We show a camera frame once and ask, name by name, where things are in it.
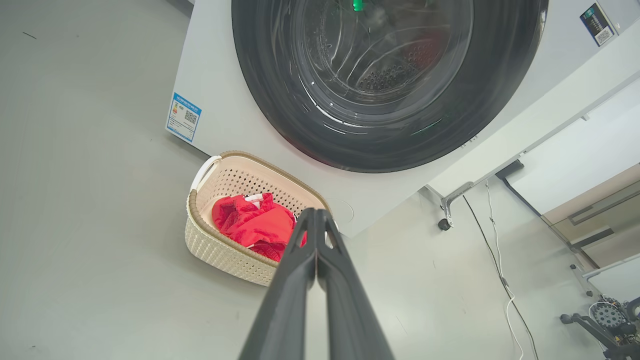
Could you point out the small black QR sticker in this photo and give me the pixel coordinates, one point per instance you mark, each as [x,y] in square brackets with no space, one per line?
[599,24]

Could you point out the silver metal caster bracket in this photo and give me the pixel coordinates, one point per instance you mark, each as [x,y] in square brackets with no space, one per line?
[450,197]

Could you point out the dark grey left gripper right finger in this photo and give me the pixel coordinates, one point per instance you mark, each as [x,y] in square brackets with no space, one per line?
[345,310]

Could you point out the perforated steel washer drum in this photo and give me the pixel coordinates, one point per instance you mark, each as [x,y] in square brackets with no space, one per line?
[390,77]

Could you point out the cream perforated laundry basket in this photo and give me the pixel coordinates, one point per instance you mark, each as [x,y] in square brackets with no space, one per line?
[215,250]

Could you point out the blue energy label sticker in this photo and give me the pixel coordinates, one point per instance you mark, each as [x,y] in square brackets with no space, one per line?
[183,117]

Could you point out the red and white jersey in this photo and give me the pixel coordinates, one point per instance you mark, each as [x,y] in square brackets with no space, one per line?
[255,222]

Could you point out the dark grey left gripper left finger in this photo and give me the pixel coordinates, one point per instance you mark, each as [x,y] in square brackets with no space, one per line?
[290,300]

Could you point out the black wheeled equipment stand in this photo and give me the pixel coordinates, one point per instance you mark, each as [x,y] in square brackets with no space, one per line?
[607,325]

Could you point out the black round glass washer door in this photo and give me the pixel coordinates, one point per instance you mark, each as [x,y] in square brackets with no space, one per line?
[260,75]

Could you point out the white front-load washing machine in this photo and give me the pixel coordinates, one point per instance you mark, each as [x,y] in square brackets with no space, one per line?
[225,100]

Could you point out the black caster wheel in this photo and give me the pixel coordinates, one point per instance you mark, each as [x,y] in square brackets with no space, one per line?
[444,224]

